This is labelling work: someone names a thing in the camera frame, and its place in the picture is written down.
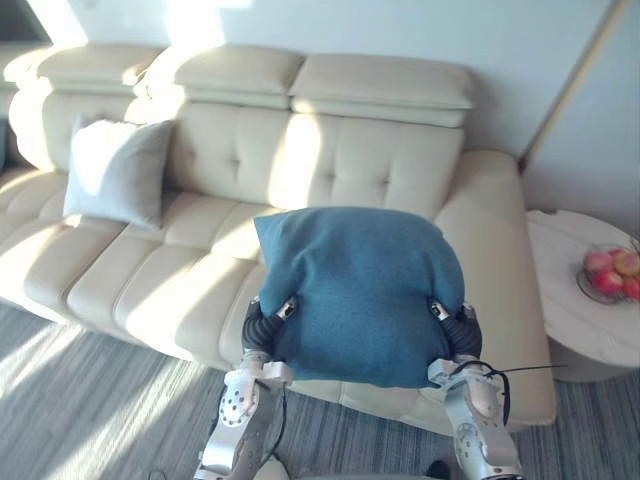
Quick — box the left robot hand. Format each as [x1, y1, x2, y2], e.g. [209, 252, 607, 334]
[240, 294, 300, 365]

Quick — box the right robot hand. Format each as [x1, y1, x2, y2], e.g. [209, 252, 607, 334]
[425, 297, 484, 362]

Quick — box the teal blue fabric cushion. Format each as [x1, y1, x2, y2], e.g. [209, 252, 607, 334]
[252, 206, 467, 390]

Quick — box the cream leather sofa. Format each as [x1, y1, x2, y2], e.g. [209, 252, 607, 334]
[0, 43, 559, 434]

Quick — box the round white side table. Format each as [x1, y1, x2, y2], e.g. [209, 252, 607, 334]
[524, 208, 640, 384]

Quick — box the glass fruit bowl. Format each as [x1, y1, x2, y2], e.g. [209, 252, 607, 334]
[575, 242, 640, 305]

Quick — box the light grey fabric cushion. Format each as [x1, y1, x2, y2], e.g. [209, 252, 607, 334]
[62, 118, 177, 231]

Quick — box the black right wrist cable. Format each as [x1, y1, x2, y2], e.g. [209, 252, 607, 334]
[452, 360, 569, 429]

